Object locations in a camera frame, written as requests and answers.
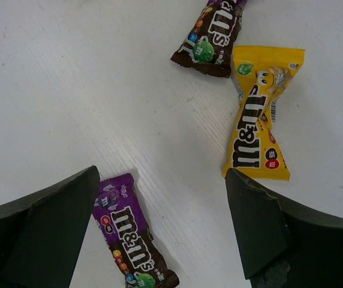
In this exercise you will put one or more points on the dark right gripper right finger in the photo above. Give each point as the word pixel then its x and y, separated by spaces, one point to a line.
pixel 281 242

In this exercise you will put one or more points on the brown purple M&M's packet front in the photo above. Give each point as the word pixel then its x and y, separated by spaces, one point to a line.
pixel 119 216

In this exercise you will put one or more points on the yellow M&M's packet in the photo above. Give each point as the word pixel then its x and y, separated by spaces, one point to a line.
pixel 263 74

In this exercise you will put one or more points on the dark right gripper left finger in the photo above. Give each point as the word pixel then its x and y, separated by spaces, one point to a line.
pixel 41 234

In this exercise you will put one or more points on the brown purple m&m's packet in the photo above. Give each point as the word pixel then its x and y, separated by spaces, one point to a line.
pixel 119 216
pixel 208 46

